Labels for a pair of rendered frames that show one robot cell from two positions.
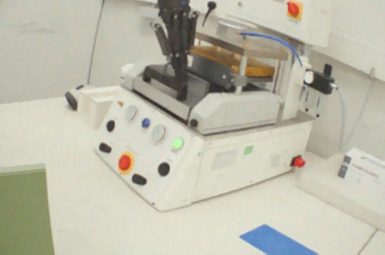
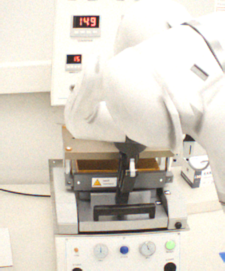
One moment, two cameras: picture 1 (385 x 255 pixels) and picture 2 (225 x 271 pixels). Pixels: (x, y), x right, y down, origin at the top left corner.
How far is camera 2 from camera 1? 1.05 m
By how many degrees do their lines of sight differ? 52
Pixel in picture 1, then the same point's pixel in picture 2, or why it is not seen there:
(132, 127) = (109, 260)
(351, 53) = not seen: hidden behind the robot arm
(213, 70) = (146, 180)
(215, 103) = (181, 203)
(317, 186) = (195, 206)
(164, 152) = (161, 257)
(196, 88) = (138, 200)
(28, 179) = not seen: outside the picture
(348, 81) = not seen: hidden behind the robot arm
